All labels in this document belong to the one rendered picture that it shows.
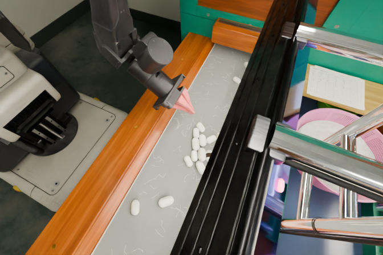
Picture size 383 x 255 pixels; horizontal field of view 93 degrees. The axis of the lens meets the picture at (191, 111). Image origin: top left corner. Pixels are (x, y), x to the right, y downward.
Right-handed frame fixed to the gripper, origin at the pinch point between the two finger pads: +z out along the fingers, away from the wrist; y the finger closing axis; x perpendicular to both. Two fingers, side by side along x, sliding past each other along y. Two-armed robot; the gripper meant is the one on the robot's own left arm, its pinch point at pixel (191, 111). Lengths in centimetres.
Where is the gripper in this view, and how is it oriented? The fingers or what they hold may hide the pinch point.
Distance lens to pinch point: 50.3
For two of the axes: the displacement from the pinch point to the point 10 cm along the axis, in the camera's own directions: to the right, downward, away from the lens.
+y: 4.2, -7.8, 4.7
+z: 6.9, 6.0, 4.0
